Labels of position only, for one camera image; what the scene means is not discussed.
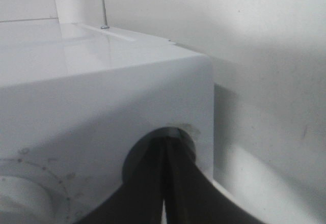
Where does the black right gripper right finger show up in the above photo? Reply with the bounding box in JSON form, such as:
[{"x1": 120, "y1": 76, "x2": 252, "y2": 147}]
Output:
[{"x1": 165, "y1": 137, "x2": 255, "y2": 223}]

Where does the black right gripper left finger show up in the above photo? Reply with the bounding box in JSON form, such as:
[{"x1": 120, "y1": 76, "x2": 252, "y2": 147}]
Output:
[{"x1": 78, "y1": 138, "x2": 166, "y2": 223}]

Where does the white microwave oven body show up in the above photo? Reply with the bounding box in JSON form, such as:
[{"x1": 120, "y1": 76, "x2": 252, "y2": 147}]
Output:
[{"x1": 1, "y1": 20, "x2": 214, "y2": 223}]

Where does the lower white timer knob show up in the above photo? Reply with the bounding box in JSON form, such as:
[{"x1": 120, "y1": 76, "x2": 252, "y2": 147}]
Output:
[{"x1": 0, "y1": 174, "x2": 67, "y2": 224}]

